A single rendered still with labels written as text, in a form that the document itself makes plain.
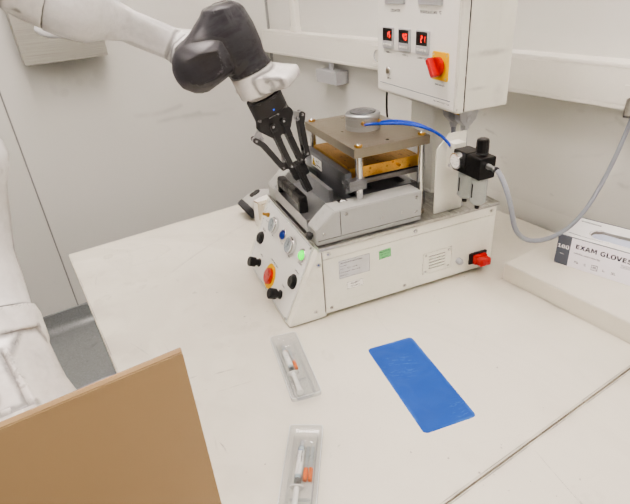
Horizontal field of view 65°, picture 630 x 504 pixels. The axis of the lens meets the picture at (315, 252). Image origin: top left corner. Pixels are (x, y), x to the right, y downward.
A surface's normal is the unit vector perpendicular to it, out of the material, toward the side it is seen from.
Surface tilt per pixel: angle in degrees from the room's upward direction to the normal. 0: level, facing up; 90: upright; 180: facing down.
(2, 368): 50
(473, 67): 90
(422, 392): 0
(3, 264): 66
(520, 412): 0
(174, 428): 90
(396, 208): 90
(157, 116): 90
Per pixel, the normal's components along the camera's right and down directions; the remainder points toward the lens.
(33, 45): 0.53, 0.38
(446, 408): -0.07, -0.87
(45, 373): 0.84, -0.52
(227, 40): 0.03, 0.57
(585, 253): -0.72, 0.38
